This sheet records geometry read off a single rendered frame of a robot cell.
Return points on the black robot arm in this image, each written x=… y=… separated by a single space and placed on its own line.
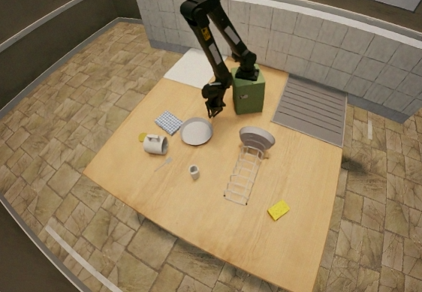
x=194 y=12

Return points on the grey ribbed sink drainboard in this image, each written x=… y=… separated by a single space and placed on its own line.
x=313 y=109

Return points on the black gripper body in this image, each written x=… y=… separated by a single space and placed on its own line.
x=216 y=105

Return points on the yellow sponge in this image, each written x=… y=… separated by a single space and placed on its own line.
x=278 y=209

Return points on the white rectangular mat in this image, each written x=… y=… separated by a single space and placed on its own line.
x=192 y=69

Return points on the white round plate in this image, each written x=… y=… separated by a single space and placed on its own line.
x=196 y=131

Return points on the white tiled wall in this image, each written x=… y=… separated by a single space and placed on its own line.
x=380 y=70

